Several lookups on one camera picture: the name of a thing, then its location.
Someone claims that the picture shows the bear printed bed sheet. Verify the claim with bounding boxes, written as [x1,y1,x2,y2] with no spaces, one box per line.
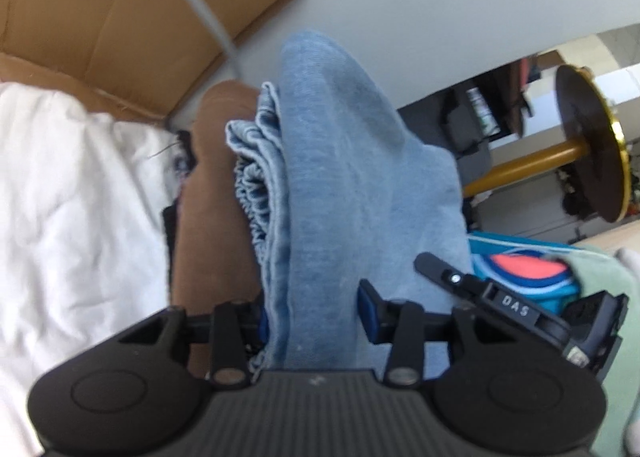
[0,82,186,457]

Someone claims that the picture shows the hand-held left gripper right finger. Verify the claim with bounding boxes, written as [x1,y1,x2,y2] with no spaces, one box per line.
[356,278,483,385]

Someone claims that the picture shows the flattened cardboard box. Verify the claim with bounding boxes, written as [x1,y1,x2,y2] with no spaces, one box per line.
[0,0,308,122]

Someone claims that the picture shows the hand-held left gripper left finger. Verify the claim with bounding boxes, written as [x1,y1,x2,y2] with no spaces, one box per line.
[117,299,271,385]

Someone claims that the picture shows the light green cloth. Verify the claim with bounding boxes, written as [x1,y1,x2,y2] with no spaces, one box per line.
[565,244,640,457]

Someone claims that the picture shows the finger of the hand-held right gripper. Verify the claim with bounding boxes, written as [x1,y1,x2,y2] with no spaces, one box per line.
[414,252,570,347]

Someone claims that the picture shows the white cable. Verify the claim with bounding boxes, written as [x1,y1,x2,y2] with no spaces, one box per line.
[176,0,246,82]

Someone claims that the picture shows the light blue jeans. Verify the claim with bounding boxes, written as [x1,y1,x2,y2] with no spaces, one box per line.
[225,29,476,378]

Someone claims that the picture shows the dark furniture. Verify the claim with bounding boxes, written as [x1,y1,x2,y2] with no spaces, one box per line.
[440,57,536,172]

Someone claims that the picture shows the dark folded garment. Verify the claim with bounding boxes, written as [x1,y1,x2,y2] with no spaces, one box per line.
[161,129,201,263]

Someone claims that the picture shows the brown folded garment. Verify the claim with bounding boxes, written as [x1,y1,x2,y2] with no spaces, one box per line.
[170,81,266,380]

